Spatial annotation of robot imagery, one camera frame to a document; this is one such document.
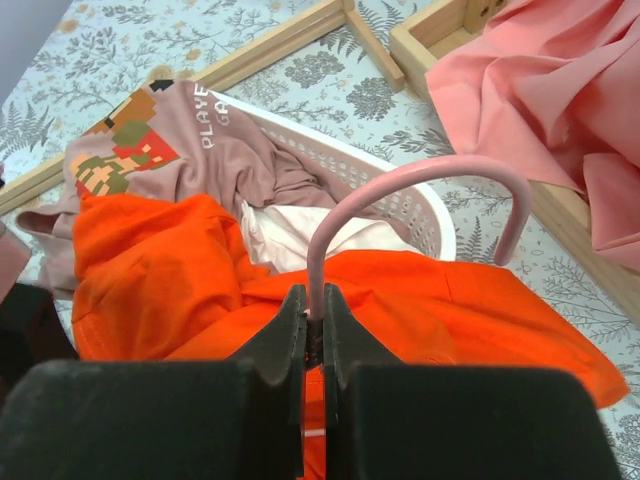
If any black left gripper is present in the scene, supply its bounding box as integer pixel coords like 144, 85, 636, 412
0, 219, 81, 391

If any mauve printed t shirt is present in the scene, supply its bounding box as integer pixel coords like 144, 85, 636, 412
14, 79, 411, 301

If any wooden clothes rack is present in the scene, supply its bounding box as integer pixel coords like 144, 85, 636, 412
0, 0, 406, 216
389, 1, 639, 319

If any right wooden clothes rack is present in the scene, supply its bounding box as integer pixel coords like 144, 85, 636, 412
389, 1, 639, 319

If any left wooden clothes rack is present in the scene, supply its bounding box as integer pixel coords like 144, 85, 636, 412
0, 0, 406, 216

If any white garment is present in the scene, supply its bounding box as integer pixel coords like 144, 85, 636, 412
240, 202, 418, 273

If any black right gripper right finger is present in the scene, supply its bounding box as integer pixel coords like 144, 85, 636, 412
323, 285, 621, 479

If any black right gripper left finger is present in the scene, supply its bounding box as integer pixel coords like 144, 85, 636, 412
1, 285, 306, 479

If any salmon pink garment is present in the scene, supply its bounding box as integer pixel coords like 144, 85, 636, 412
425, 1, 639, 269

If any orange t shirt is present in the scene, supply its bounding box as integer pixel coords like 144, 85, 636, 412
71, 193, 631, 480

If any white plastic laundry basket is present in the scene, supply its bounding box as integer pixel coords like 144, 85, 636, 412
207, 89, 457, 261

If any pink wire hanger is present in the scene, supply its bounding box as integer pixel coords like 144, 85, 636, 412
307, 155, 533, 321

